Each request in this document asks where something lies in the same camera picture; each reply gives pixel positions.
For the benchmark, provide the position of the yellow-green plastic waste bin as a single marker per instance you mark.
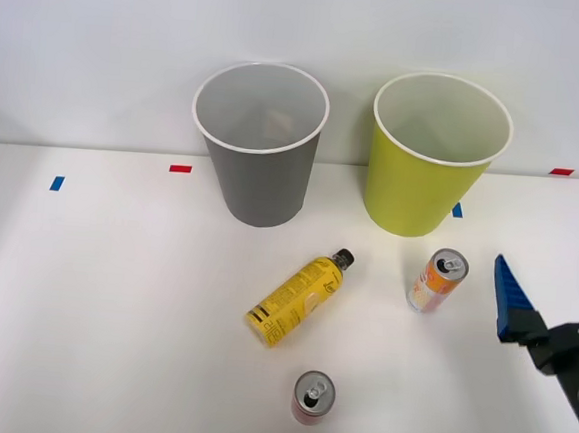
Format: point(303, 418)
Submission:
point(412, 191)

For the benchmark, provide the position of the orange and white drink can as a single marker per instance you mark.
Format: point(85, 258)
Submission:
point(432, 288)

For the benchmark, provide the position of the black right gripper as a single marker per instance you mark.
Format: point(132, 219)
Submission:
point(572, 354)

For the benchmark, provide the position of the yellow plastic bottle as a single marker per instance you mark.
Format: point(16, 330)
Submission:
point(293, 299)

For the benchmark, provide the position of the red drink can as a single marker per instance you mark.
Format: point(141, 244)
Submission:
point(313, 396)

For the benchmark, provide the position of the grey plastic waste bin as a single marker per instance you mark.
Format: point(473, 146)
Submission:
point(262, 184)

